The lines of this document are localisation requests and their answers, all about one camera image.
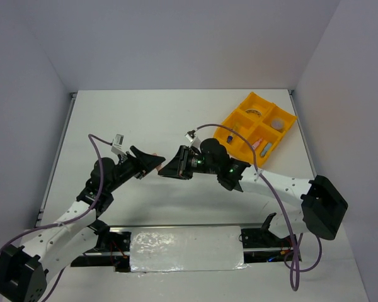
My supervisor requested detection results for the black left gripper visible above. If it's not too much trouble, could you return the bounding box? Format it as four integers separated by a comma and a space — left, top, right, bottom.
106, 145, 164, 193

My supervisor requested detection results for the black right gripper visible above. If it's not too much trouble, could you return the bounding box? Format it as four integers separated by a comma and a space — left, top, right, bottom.
159, 145, 219, 180

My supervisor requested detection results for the pink highlighter pen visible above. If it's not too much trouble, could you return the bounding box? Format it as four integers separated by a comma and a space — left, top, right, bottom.
252, 137, 263, 150

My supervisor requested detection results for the blue highlighter pen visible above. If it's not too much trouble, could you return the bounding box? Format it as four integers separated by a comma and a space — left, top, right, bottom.
260, 142, 273, 157

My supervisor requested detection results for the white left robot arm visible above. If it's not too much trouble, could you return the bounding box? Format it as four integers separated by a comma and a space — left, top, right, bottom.
0, 147, 165, 301

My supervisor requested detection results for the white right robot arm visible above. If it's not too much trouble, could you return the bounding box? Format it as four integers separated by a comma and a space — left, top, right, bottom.
158, 138, 348, 246

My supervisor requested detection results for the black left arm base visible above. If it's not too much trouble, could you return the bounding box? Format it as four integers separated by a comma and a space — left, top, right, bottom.
71, 226, 132, 273

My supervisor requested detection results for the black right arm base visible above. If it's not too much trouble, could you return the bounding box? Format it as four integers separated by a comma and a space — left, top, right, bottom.
238, 213, 293, 264

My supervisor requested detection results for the silver foil sheet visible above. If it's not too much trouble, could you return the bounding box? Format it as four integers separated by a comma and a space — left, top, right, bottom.
130, 226, 247, 272

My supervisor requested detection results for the yellow compartment bin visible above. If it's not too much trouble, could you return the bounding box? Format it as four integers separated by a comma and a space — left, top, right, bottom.
214, 92, 297, 167

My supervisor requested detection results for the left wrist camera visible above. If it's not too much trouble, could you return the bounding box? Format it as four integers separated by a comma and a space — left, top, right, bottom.
111, 134, 125, 156

